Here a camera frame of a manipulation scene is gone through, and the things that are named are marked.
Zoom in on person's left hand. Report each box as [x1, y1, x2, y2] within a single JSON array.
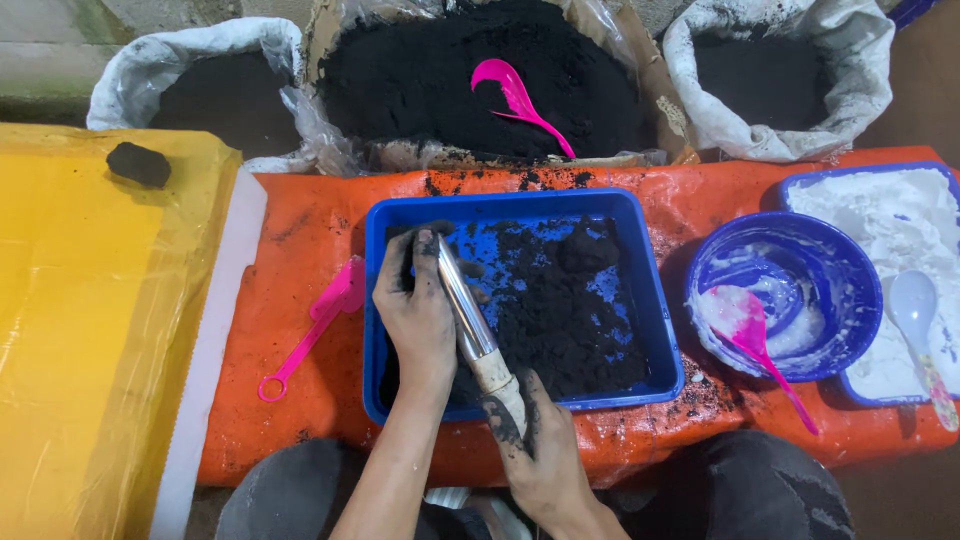
[[372, 219, 490, 395]]

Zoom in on person's right hand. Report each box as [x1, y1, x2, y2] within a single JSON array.
[[480, 367, 599, 528]]

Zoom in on metal tube with pale handle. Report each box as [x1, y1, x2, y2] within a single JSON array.
[[435, 235, 531, 440]]

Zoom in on orange tarp cover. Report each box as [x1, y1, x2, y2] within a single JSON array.
[[197, 145, 960, 490]]

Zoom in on plastic-lined bag of black powder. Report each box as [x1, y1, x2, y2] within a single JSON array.
[[279, 0, 700, 179]]

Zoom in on black powder in tray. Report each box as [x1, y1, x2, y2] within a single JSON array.
[[381, 216, 651, 410]]

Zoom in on white board edge strip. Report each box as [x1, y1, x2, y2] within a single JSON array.
[[148, 168, 270, 540]]

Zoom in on blue square plastic tray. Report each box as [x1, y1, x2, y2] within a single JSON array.
[[363, 188, 686, 427]]

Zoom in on white woven sack, black powder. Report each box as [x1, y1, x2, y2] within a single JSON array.
[[85, 16, 318, 175], [661, 0, 898, 165]]

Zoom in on black charcoal lump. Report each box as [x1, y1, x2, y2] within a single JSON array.
[[105, 141, 173, 191]]

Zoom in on yellow plastic-covered board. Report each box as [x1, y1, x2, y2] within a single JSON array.
[[0, 122, 246, 540]]

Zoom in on pink spoon with white paste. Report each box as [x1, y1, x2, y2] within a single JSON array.
[[700, 285, 821, 437]]

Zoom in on white paste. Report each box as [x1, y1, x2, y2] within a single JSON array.
[[688, 247, 830, 369]]

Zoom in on person's grey trousers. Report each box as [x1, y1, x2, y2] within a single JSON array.
[[215, 429, 858, 540]]

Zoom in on blue round plastic bowl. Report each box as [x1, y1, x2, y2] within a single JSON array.
[[683, 210, 885, 384]]

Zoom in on blue tray of white powder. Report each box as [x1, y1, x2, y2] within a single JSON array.
[[775, 160, 960, 410]]

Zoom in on blue plastic object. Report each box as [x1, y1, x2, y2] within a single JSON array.
[[885, 0, 940, 31]]

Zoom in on pink plastic scoop with ring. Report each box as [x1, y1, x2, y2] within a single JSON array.
[[257, 255, 367, 404]]

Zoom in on pale spoon with floral handle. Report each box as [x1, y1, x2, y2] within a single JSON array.
[[888, 269, 960, 434]]

